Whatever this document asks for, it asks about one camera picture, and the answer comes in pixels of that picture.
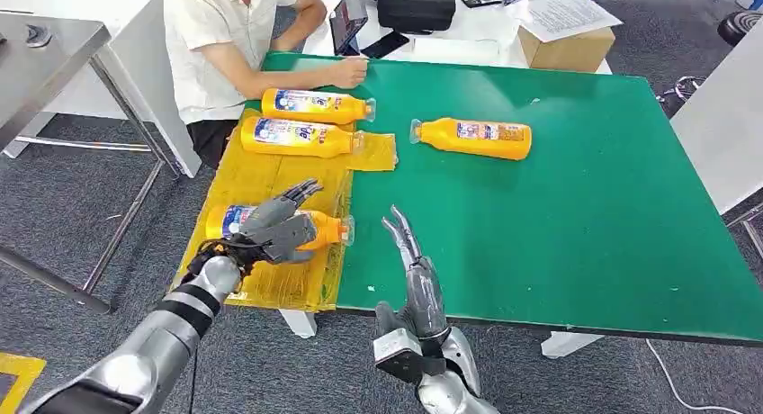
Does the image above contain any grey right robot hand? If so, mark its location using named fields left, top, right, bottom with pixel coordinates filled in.
left=374, top=205, right=450, bottom=341

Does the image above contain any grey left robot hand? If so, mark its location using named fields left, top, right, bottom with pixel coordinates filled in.
left=239, top=179, right=324, bottom=266

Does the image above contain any orange drink bottle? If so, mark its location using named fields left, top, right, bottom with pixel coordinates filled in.
left=409, top=117, right=534, bottom=161
left=261, top=87, right=377, bottom=126
left=239, top=115, right=365, bottom=159
left=204, top=204, right=356, bottom=253

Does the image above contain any yellow plastic sheet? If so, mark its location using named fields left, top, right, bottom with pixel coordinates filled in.
left=173, top=107, right=399, bottom=314

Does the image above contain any white table leg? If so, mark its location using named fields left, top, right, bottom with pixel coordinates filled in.
left=540, top=331, right=605, bottom=361
left=278, top=308, right=319, bottom=340

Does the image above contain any green table mat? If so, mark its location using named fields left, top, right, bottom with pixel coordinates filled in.
left=262, top=52, right=763, bottom=348

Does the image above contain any person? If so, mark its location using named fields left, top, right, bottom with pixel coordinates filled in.
left=162, top=0, right=370, bottom=172

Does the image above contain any black tablet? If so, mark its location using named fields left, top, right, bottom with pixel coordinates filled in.
left=328, top=0, right=370, bottom=57

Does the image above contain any black carrying case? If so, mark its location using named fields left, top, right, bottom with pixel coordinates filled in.
left=376, top=0, right=457, bottom=34

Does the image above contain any cardboard box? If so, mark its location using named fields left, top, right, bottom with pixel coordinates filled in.
left=516, top=24, right=616, bottom=74

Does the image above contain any steel bench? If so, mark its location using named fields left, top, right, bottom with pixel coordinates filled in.
left=0, top=10, right=183, bottom=316

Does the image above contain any yellow floor tape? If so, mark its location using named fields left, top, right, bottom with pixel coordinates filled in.
left=0, top=352, right=48, bottom=414

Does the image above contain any round metal disc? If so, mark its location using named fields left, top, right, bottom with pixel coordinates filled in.
left=24, top=24, right=54, bottom=50

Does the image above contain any printed paper sheet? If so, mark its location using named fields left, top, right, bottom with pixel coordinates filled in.
left=519, top=0, right=624, bottom=43

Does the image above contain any white table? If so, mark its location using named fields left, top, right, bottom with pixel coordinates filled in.
left=670, top=17, right=763, bottom=264

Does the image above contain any black round stool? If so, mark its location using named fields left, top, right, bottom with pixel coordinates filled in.
left=716, top=10, right=763, bottom=48

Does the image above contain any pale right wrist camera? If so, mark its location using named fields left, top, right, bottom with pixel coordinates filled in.
left=373, top=329, right=446, bottom=386

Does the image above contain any white floor cable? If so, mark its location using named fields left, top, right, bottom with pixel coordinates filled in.
left=645, top=338, right=750, bottom=414

